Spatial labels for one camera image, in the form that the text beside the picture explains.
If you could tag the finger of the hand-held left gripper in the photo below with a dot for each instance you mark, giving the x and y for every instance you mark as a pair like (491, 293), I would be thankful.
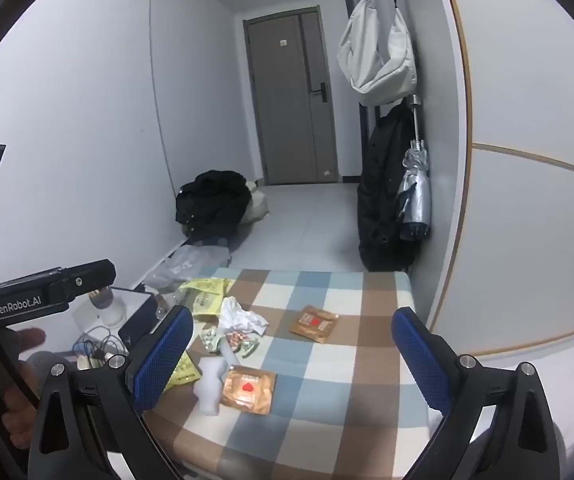
(92, 276)

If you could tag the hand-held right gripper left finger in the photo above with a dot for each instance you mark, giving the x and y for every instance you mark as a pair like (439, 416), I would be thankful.
(162, 360)

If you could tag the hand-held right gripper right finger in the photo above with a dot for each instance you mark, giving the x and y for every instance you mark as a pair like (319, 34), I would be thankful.
(419, 360)

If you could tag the red checked wrapper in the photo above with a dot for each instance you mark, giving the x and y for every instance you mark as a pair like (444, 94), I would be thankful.
(242, 341)

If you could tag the white tissue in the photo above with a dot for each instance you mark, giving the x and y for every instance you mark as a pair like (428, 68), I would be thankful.
(239, 317)

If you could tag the white shoulder bag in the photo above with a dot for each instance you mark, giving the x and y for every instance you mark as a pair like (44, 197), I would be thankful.
(377, 55)

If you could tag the person's left hand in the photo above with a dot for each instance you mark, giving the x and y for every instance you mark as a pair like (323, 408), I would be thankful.
(27, 339)

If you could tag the white cup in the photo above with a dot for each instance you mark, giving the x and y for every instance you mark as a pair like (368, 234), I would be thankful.
(104, 310)

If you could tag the dark flat tablet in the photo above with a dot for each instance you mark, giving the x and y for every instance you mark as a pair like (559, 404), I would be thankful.
(137, 327)

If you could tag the green crumpled wrapper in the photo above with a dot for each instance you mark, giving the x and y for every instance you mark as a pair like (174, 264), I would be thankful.
(212, 340)

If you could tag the brown packet with red heart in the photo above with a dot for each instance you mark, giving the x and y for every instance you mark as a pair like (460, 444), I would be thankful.
(247, 390)
(314, 324)

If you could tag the grey plastic bag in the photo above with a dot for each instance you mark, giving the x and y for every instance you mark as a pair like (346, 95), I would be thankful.
(187, 265)

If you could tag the black clothes pile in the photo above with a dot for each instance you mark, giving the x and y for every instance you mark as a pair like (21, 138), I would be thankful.
(212, 200)

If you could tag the silver folding umbrella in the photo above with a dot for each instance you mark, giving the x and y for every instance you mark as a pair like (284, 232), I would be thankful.
(414, 195)

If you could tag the black jacket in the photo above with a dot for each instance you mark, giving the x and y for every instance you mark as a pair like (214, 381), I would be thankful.
(379, 195)

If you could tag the beige bag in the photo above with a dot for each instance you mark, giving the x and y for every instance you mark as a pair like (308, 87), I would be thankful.
(257, 207)

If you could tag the grey door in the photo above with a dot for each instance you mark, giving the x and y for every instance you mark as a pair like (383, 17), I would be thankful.
(287, 100)

